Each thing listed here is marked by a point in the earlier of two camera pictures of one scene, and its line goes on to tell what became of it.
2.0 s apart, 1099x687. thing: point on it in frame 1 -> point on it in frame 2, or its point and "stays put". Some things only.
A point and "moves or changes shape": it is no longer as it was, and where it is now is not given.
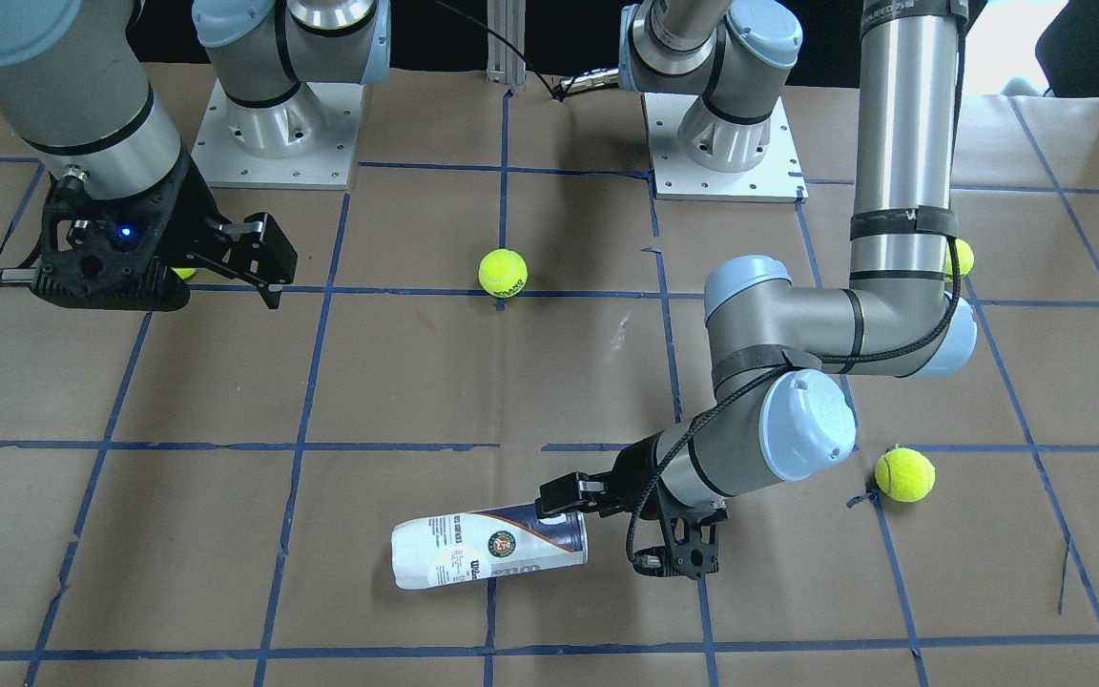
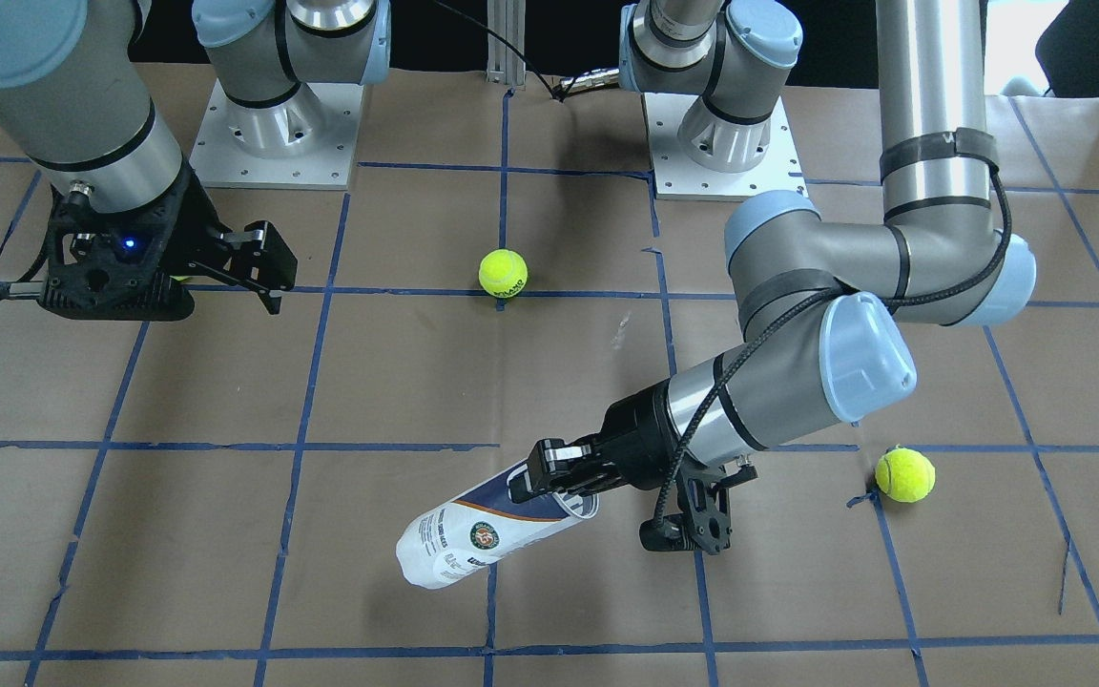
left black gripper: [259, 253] stays put
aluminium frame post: [506, 66] stays put
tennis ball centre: [503, 273] stays put
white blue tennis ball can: [466, 547] moves or changes shape
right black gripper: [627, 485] -> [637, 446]
